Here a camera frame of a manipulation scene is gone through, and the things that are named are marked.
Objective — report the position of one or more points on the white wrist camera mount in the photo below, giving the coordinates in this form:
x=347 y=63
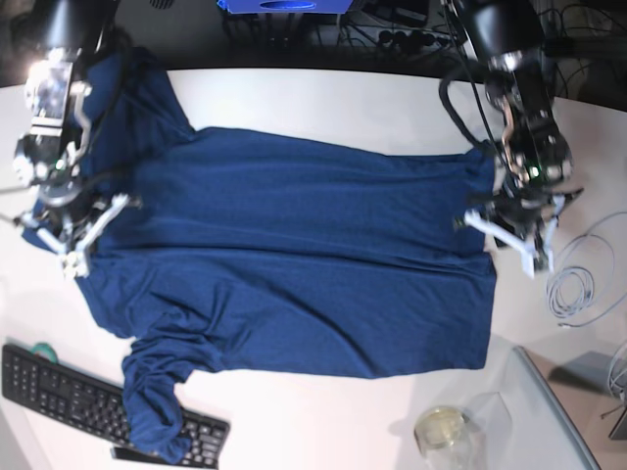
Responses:
x=533 y=262
x=75 y=259

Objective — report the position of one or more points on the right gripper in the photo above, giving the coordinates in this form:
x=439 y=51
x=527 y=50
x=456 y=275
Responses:
x=69 y=216

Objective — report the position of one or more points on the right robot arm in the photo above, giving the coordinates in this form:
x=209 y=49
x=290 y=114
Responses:
x=66 y=39

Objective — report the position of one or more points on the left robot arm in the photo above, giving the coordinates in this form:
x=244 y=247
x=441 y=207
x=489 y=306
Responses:
x=501 y=41

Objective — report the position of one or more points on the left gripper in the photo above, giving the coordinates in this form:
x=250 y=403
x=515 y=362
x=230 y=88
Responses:
x=517 y=220

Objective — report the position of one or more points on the green tape roll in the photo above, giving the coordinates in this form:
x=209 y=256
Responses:
x=44 y=351

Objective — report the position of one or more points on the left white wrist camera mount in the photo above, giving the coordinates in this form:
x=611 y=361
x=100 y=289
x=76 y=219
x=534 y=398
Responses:
x=533 y=262

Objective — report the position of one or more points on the blue box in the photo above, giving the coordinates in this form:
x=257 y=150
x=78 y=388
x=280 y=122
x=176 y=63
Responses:
x=285 y=6

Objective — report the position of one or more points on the black keyboard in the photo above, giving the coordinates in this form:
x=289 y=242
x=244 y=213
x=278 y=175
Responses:
x=94 y=407

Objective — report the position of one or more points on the black power strip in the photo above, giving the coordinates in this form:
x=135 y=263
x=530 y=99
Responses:
x=413 y=41

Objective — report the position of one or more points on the clear glass jar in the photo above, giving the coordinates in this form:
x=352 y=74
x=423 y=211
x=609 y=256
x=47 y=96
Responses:
x=475 y=435

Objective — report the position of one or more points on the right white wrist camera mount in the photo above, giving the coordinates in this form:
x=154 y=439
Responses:
x=75 y=259

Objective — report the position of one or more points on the blue t-shirt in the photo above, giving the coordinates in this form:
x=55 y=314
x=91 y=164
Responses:
x=264 y=252

